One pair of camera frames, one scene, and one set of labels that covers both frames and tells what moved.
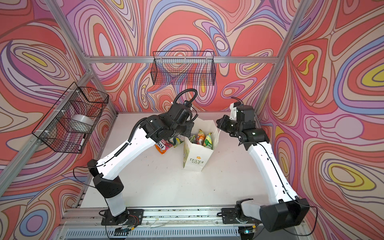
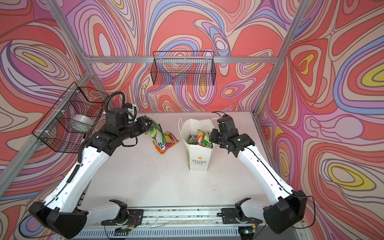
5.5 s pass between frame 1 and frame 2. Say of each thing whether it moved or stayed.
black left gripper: moved
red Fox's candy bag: stayed
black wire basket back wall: stayed
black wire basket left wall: stayed
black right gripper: moved
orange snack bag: stayed
